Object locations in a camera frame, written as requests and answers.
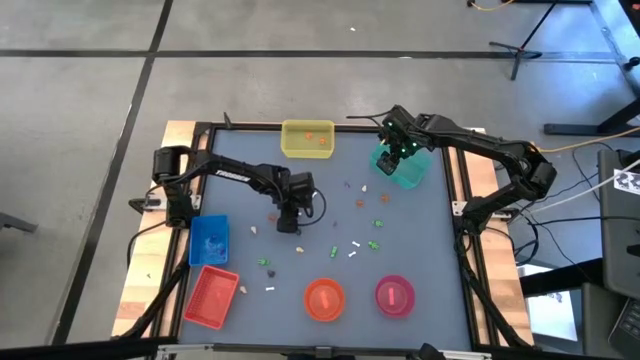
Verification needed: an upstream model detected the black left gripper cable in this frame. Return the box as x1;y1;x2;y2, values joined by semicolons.
299;187;328;227

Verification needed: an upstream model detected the orange round plastic bowl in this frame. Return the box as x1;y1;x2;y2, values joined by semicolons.
303;277;347;323

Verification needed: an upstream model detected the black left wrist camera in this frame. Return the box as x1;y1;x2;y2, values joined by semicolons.
289;172;317;206

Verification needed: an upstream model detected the white fiducial tag paper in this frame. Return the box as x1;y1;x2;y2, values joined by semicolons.
613;168;640;196

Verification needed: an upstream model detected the grey floor stand foot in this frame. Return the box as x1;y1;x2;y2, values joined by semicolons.
0;212;39;235

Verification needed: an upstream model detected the grey box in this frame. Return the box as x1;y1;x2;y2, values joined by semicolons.
582;282;640;360

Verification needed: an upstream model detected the wooden table board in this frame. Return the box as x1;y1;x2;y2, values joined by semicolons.
110;119;535;346

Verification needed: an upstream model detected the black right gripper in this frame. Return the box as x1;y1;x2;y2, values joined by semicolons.
375;105;426;176

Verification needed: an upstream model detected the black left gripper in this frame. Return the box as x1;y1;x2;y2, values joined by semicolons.
276;192;304;236

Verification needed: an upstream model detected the black tripod stand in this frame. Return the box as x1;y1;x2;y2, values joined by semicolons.
488;0;559;82

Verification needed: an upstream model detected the yellow extension cable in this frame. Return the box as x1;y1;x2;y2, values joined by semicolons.
537;127;640;154
468;0;516;13

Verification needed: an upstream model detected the teal rectangular plastic bin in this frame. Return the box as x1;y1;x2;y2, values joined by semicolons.
368;142;434;190

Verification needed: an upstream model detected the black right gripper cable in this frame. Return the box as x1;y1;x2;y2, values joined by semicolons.
346;112;396;126

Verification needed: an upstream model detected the blue rectangular plastic bin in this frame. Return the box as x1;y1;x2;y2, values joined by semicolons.
188;214;231;267

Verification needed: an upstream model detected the black desk frame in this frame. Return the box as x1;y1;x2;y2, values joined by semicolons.
543;0;640;137

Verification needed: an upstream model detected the red rectangular plastic basket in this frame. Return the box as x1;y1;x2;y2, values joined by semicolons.
183;264;241;331

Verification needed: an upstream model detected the pink round plastic bowl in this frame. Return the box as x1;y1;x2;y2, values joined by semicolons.
374;274;417;320

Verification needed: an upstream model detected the white floor paper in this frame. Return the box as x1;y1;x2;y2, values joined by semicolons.
524;292;579;342

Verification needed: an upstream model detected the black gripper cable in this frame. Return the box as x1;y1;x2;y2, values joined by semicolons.
299;187;328;227
346;112;396;126

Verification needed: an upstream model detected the yellow rectangular plastic bin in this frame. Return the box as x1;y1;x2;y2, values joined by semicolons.
280;118;336;160

